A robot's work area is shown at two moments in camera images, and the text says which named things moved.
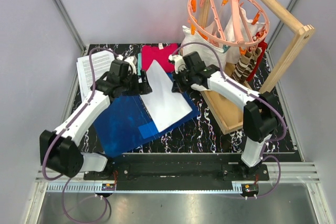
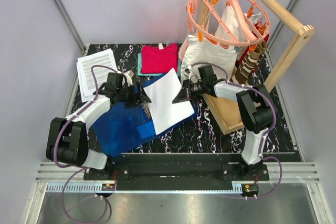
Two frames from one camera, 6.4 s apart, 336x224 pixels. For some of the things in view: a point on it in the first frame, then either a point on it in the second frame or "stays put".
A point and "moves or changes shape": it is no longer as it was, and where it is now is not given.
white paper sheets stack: x=167 y=108 moves or changes shape
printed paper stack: x=102 y=62 stays put
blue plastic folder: x=125 y=125 stays put
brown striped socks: x=246 y=65 stays put
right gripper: x=177 y=86 → x=185 y=92
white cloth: x=250 y=30 → x=229 y=17
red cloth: x=262 y=46 → x=243 y=54
